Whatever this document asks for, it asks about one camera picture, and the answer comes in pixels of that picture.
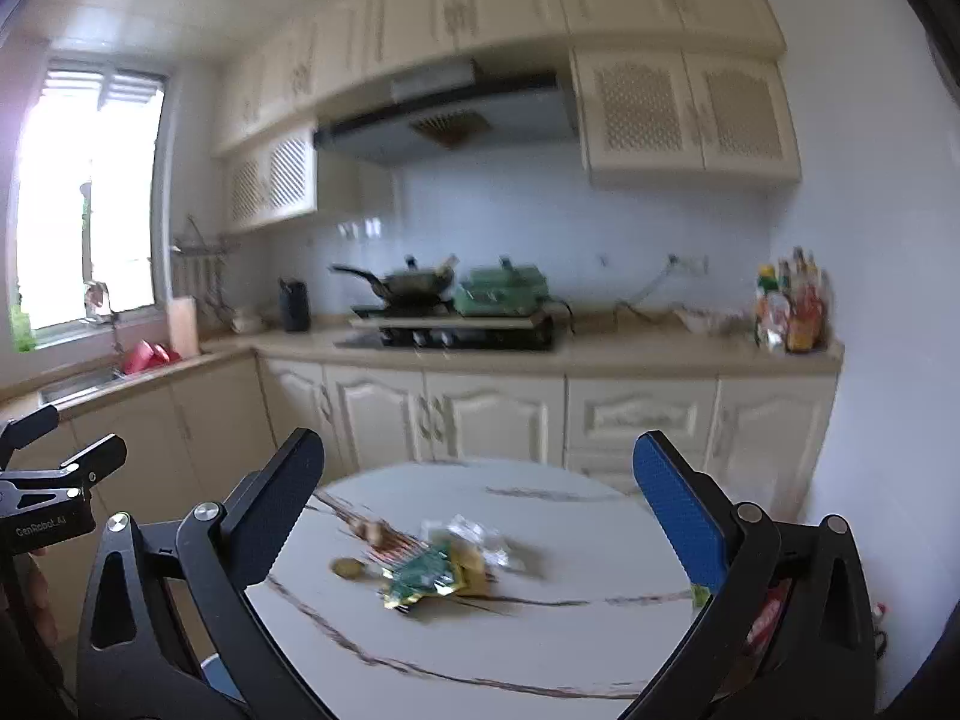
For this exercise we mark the person's left hand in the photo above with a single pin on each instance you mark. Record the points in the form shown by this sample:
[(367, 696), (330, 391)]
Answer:
[(37, 600)]

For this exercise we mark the white bowl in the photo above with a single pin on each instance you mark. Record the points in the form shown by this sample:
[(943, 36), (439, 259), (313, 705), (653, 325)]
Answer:
[(705, 321)]

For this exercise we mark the cream lattice door cabinet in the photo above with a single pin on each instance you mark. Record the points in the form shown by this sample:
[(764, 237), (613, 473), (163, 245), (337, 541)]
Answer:
[(675, 112), (270, 180)]

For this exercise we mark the green electric cooker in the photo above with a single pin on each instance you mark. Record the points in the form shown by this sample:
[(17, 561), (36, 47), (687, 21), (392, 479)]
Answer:
[(499, 296)]

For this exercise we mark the chrome faucet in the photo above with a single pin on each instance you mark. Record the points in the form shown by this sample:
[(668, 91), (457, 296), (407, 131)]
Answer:
[(97, 296)]

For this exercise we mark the cluster of condiment bottles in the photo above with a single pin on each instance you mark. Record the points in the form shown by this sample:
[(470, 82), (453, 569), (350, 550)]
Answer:
[(787, 315)]

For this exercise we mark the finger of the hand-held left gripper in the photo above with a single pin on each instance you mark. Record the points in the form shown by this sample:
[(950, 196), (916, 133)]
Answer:
[(30, 426), (97, 456)]

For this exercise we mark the wooden cutting board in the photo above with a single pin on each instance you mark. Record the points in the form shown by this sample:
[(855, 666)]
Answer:
[(184, 326)]

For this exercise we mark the green snack wrapper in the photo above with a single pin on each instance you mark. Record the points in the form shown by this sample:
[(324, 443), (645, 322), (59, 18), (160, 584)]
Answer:
[(420, 574)]

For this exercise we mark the black wok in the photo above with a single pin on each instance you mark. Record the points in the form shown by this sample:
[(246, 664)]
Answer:
[(412, 285)]

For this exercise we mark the grey range hood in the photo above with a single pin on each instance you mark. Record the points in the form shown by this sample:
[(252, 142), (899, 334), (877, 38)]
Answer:
[(450, 135)]

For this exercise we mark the red snack packet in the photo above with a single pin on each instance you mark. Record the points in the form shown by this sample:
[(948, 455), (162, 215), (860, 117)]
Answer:
[(769, 615)]

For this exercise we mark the blue plastic bucket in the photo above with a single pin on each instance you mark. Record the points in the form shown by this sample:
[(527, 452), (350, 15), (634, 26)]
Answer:
[(225, 679)]

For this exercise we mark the steel sink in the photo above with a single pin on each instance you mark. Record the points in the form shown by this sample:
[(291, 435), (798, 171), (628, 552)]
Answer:
[(75, 388)]

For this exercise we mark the red striped wrapper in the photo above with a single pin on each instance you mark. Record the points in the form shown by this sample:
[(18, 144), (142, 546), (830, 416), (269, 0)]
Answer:
[(397, 551)]

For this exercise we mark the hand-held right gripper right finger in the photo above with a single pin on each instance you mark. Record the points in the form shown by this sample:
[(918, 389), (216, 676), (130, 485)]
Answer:
[(679, 517)]

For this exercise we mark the black gas stove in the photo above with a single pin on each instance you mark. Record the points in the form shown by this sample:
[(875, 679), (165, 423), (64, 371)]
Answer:
[(450, 334)]

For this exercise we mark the wall utensil rack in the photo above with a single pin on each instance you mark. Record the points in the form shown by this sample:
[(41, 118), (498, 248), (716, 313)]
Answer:
[(202, 247)]

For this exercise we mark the black kettle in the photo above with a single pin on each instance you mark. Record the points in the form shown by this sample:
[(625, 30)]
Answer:
[(295, 307)]

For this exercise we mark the red rubber gloves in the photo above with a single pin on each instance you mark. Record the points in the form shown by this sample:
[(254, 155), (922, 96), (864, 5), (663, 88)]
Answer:
[(142, 358)]

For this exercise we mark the kitchen window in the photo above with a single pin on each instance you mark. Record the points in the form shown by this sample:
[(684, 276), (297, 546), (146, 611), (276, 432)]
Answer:
[(90, 202)]

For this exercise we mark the clear plastic wrapper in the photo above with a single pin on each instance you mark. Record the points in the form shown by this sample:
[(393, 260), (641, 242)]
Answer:
[(480, 532)]

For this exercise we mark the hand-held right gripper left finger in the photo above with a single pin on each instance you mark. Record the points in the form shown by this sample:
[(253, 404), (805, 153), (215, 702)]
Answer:
[(277, 517)]

